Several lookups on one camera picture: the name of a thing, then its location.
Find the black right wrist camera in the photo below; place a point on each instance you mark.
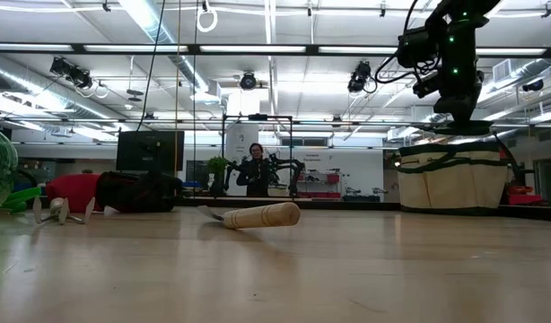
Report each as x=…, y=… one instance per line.
x=417, y=47

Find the black aluminium table frame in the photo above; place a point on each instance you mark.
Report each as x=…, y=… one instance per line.
x=347, y=205

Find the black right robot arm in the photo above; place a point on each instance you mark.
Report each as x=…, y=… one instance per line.
x=459, y=49

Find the black beam with light strips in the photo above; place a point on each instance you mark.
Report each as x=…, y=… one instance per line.
x=312, y=49

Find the black ceiling spotlight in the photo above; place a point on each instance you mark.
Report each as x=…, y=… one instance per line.
x=533, y=85
x=248, y=81
x=360, y=76
x=71, y=74

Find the person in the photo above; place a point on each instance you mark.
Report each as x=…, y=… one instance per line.
x=256, y=177

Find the distant black rig frame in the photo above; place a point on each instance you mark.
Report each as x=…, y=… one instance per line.
x=257, y=117

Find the three-prong hand cultivator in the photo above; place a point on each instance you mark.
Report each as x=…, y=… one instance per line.
x=56, y=206

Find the distant green plant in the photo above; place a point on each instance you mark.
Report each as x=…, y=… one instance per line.
x=217, y=165

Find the beige green canvas gardening bag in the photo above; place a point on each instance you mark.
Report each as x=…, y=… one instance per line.
x=450, y=188

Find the red crates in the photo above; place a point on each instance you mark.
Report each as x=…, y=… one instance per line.
x=527, y=198

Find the distant shelf red bins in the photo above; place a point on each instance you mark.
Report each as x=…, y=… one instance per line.
x=333, y=178

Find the black monitor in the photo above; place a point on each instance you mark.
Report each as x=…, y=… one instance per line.
x=150, y=150

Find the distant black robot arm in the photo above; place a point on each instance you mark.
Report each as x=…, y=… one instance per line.
x=234, y=170
x=289, y=166

